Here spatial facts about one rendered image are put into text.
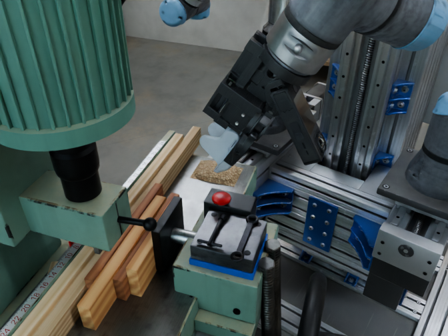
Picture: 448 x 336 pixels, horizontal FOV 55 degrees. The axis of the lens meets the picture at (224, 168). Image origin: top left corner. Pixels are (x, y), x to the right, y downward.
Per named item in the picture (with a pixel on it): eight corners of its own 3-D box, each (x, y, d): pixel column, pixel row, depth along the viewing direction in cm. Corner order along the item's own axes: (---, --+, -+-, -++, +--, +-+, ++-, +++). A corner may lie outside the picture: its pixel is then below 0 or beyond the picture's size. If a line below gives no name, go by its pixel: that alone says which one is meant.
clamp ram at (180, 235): (198, 281, 69) (195, 242, 64) (155, 270, 71) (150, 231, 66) (216, 243, 76) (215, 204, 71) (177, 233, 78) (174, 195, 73)
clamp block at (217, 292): (254, 327, 66) (257, 290, 61) (174, 304, 70) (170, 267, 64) (275, 259, 78) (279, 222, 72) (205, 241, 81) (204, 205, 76)
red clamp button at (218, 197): (227, 208, 67) (227, 203, 66) (209, 205, 68) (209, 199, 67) (233, 197, 69) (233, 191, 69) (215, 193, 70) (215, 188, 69)
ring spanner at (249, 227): (241, 265, 60) (241, 262, 59) (228, 261, 60) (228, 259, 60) (259, 217, 67) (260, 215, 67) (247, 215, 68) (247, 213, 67)
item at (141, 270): (141, 297, 67) (137, 271, 64) (131, 294, 68) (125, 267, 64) (181, 228, 80) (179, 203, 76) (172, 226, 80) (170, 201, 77)
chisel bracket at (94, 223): (111, 260, 62) (102, 217, 57) (31, 238, 66) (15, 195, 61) (135, 226, 68) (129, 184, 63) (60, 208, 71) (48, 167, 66)
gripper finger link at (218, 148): (190, 152, 65) (219, 110, 59) (223, 175, 65) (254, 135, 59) (182, 163, 62) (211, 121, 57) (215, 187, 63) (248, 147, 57)
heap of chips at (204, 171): (234, 187, 90) (234, 180, 88) (189, 178, 92) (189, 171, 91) (243, 168, 95) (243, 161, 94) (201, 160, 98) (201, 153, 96)
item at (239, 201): (253, 281, 62) (255, 255, 59) (183, 263, 65) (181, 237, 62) (273, 222, 72) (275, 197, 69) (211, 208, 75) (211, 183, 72)
